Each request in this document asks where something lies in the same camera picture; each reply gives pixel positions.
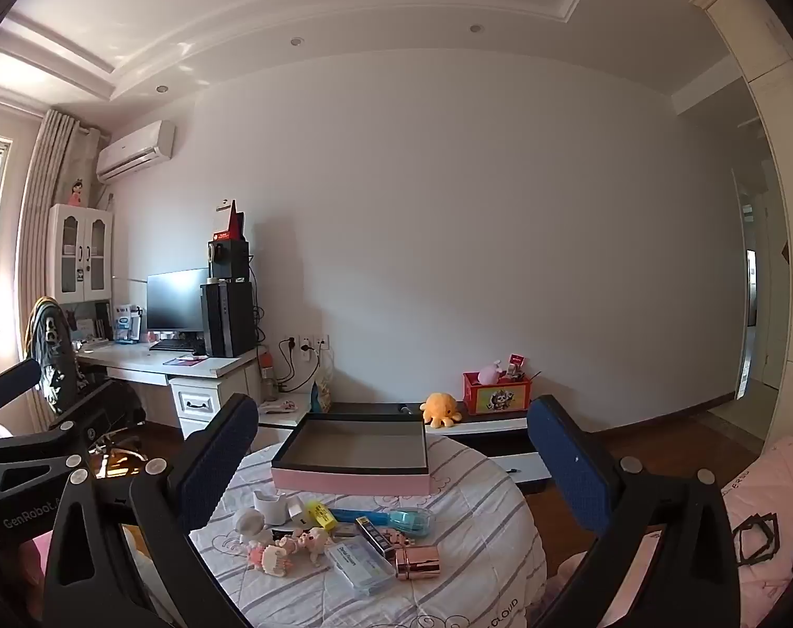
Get rose gold case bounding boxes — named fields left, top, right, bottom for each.
left=394, top=544, right=442, bottom=582

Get pink storage box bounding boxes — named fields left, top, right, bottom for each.
left=270, top=413, right=431, bottom=496

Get blue highlighter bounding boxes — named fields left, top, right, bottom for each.
left=331, top=507, right=397, bottom=525

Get white round device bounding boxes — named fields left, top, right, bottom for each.
left=252, top=489, right=293, bottom=524

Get beige curtain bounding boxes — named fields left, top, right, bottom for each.
left=17, top=108, right=106, bottom=436

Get yellow octopus plush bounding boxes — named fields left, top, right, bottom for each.
left=420, top=392, right=464, bottom=430

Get white air conditioner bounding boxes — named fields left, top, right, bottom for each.
left=95, top=119, right=176, bottom=183

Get black lipstick box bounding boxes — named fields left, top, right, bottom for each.
left=355, top=515, right=398, bottom=561

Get teal brush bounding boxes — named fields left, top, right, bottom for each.
left=386, top=507, right=437, bottom=535

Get blue yellow snack bag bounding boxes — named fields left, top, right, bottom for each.
left=310, top=366, right=336, bottom=414

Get white side cabinet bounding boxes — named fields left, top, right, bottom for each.
left=258, top=392, right=316, bottom=431

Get red storage box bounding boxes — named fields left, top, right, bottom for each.
left=463, top=372, right=533, bottom=416

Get cream wardrobe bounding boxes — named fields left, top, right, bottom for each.
left=690, top=0, right=793, bottom=447

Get white ball lamp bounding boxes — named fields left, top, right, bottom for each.
left=237, top=510, right=266, bottom=545

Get black hexagon hair clip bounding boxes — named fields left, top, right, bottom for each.
left=732, top=513, right=780, bottom=567

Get pink pig figure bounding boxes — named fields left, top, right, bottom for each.
left=285, top=526, right=336, bottom=565

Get dark printed jacket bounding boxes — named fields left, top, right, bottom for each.
left=30, top=297, right=81, bottom=417

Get yellow highlighter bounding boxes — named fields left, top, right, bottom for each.
left=305, top=500, right=339, bottom=532

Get black computer tower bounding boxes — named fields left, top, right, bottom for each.
left=200, top=280, right=259, bottom=360

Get pink toy figure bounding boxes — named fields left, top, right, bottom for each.
left=248, top=543, right=290, bottom=578

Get black office chair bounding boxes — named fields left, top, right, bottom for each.
left=30, top=297, right=150, bottom=472

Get blue white box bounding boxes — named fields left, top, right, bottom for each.
left=114, top=304, right=142, bottom=344

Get light pink quilt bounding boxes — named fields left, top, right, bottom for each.
left=560, top=435, right=793, bottom=628

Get white glass-door cabinet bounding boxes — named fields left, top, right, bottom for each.
left=47, top=203, right=115, bottom=306

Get open doorway door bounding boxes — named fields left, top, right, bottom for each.
left=730, top=170, right=791, bottom=408

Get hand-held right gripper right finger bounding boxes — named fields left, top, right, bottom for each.
left=526, top=395, right=741, bottom=628

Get black power cables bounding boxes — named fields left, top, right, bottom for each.
left=277, top=337, right=322, bottom=395

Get black computer monitor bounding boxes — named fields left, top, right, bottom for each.
left=146, top=268, right=210, bottom=334

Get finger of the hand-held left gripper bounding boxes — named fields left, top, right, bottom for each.
left=0, top=358, right=42, bottom=439
left=43, top=387, right=130, bottom=481

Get white desk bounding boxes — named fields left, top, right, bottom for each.
left=75, top=339, right=267, bottom=441

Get pink blanket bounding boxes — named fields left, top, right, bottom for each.
left=0, top=422, right=50, bottom=628

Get black speaker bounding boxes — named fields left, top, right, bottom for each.
left=208, top=240, right=251, bottom=282

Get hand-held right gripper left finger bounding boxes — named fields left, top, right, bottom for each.
left=43, top=392, right=260, bottom=628

